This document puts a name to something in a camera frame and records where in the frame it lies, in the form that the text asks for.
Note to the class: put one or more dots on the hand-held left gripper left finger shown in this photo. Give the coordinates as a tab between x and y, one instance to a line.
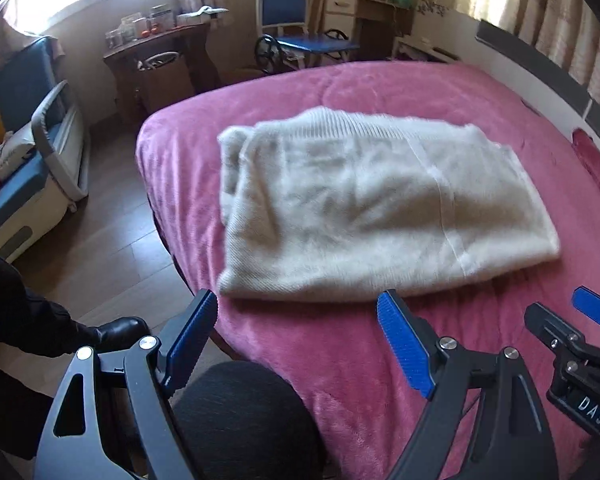
192	340

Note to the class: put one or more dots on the cardboard box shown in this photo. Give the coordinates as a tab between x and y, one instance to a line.
167	85

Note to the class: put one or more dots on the black leather shoe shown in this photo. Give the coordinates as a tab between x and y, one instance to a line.
117	331

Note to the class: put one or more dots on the wooden desk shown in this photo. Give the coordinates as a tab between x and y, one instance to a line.
375	10

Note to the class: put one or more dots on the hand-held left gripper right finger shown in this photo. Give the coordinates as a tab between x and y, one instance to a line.
405	345

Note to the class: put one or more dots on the white drawer unit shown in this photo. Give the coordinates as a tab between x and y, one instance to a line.
340	5

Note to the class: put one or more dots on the blue and white sofa bed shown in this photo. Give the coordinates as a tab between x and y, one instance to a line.
25	85

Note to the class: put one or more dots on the white and grey headboard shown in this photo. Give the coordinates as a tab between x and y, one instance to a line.
530	57

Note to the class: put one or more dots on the blue metal-frame chair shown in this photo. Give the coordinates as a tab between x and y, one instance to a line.
282	0

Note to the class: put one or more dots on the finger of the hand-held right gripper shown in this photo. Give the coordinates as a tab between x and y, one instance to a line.
595	305
550	325

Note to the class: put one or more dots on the patterned curtain behind headboard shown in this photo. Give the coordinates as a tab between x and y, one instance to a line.
555	5

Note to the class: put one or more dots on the pink pillow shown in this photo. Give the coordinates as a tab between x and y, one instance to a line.
597	160

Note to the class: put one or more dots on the dark wooden side table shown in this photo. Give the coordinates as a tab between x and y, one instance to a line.
175	40

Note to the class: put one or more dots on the white low nightstand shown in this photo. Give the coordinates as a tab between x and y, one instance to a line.
420	47

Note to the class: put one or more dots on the cream knit sweater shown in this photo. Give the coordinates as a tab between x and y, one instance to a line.
355	200

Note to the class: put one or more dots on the pink fleece bed blanket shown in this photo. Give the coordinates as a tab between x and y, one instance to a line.
330	360

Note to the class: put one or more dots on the open white book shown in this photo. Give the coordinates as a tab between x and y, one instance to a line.
205	10

